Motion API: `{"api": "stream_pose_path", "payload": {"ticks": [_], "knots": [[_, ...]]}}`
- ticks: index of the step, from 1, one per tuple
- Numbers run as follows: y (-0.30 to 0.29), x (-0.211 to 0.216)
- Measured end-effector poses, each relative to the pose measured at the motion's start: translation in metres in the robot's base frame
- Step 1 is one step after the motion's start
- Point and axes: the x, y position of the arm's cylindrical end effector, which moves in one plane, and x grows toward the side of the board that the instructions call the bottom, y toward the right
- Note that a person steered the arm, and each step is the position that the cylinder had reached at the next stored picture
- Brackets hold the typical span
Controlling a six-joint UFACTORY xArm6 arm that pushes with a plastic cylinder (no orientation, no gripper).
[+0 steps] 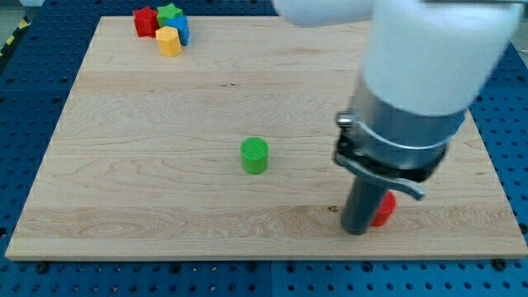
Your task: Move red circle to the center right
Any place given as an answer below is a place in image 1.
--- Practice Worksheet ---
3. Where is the blue cube block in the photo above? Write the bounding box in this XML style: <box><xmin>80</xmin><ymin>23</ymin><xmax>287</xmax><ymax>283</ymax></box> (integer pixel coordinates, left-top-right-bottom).
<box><xmin>165</xmin><ymin>15</ymin><xmax>191</xmax><ymax>46</ymax></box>

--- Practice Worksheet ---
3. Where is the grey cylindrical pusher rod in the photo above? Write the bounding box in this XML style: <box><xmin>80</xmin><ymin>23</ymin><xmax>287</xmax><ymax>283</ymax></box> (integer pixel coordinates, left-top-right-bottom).
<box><xmin>341</xmin><ymin>177</ymin><xmax>387</xmax><ymax>235</ymax></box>

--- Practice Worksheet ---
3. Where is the green star block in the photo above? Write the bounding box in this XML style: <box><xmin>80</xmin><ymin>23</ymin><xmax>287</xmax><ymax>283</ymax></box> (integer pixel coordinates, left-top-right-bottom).
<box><xmin>157</xmin><ymin>3</ymin><xmax>183</xmax><ymax>27</ymax></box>

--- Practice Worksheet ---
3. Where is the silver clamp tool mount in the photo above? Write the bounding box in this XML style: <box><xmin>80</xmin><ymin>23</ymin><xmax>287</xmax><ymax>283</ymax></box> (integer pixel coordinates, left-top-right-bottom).
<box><xmin>334</xmin><ymin>78</ymin><xmax>465</xmax><ymax>200</ymax></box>

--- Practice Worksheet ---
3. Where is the yellow hexagon block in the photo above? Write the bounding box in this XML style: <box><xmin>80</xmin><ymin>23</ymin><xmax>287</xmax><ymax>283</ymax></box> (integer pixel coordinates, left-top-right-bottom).
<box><xmin>156</xmin><ymin>26</ymin><xmax>182</xmax><ymax>57</ymax></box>

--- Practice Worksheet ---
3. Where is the red star block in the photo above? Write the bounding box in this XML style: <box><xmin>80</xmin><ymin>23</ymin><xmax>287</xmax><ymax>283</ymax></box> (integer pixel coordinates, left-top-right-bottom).
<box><xmin>133</xmin><ymin>6</ymin><xmax>159</xmax><ymax>38</ymax></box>

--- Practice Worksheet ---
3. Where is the red cylinder block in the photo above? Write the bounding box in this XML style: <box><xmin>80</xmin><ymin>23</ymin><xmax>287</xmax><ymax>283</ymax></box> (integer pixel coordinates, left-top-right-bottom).
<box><xmin>370</xmin><ymin>191</ymin><xmax>397</xmax><ymax>227</ymax></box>

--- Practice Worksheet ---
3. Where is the wooden board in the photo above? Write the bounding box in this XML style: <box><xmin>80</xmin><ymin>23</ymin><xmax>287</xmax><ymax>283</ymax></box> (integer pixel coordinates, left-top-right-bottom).
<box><xmin>6</xmin><ymin>16</ymin><xmax>527</xmax><ymax>262</ymax></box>

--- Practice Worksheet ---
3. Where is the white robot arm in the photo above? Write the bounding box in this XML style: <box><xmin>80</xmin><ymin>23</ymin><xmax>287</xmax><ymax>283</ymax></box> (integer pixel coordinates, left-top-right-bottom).
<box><xmin>273</xmin><ymin>0</ymin><xmax>523</xmax><ymax>235</ymax></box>

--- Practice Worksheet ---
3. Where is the green cylinder block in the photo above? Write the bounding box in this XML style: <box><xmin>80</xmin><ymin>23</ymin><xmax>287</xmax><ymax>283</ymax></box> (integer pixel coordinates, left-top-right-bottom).
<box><xmin>240</xmin><ymin>137</ymin><xmax>269</xmax><ymax>175</ymax></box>

